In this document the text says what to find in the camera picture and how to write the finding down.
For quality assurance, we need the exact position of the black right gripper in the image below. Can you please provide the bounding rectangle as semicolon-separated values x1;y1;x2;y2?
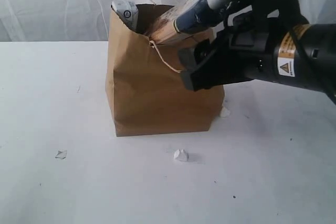
178;0;307;91

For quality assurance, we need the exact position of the small white blue packet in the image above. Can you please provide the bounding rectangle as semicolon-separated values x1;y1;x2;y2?
111;1;139;31

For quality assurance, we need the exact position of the dark blue pasta packet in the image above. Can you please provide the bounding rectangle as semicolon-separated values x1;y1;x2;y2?
145;0;227;45

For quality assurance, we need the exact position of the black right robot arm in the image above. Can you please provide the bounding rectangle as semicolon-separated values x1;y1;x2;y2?
174;0;335;101

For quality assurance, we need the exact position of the white paper ball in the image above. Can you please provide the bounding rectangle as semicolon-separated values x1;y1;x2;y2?
219;105;230;118
173;149;189;162

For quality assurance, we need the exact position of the brown paper shopping bag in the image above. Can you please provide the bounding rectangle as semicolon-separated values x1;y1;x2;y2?
106;4;225;137

